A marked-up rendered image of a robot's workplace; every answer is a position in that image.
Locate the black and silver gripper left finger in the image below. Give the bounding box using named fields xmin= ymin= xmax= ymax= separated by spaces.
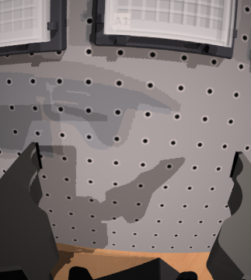
xmin=0 ymin=142 xmax=59 ymax=280

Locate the translucent white plate lid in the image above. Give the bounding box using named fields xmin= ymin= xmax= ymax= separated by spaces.
xmin=103 ymin=0 xmax=235 ymax=47

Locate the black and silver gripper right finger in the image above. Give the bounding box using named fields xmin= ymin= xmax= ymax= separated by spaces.
xmin=206 ymin=151 xmax=251 ymax=280

